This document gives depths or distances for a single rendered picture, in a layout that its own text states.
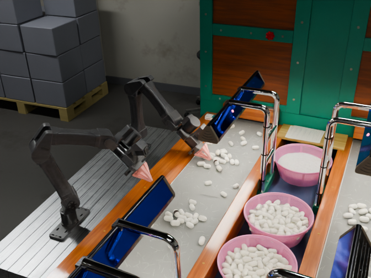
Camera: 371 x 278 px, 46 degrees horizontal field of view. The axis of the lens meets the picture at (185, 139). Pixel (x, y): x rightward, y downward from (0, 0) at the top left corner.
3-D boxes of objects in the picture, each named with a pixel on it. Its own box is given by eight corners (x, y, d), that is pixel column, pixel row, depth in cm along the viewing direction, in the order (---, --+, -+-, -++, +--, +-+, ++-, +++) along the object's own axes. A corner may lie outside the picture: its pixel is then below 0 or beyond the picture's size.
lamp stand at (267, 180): (221, 191, 196) (223, 101, 175) (236, 169, 212) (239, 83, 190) (262, 201, 189) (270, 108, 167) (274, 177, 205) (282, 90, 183)
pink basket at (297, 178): (289, 196, 192) (291, 177, 188) (262, 165, 215) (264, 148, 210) (341, 184, 199) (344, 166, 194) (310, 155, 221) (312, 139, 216)
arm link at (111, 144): (137, 130, 178) (117, 113, 171) (144, 139, 171) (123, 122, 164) (117, 150, 179) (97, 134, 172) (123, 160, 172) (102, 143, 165)
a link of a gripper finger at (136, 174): (162, 171, 175) (145, 154, 175) (153, 180, 170) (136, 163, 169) (153, 178, 179) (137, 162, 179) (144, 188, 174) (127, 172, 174)
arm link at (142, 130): (147, 138, 224) (143, 79, 208) (139, 144, 219) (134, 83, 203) (138, 135, 227) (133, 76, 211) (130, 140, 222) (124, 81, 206)
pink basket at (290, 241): (244, 254, 161) (245, 235, 157) (241, 209, 185) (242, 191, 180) (317, 256, 160) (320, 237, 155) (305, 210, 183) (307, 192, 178)
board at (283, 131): (275, 138, 220) (275, 135, 219) (282, 125, 232) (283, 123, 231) (343, 150, 207) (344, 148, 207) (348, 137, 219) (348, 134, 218)
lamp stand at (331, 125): (311, 213, 181) (326, 117, 159) (320, 187, 197) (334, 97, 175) (359, 225, 174) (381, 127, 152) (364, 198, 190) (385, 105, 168)
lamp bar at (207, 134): (197, 140, 163) (197, 123, 160) (248, 83, 212) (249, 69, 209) (217, 144, 160) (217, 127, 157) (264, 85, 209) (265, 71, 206)
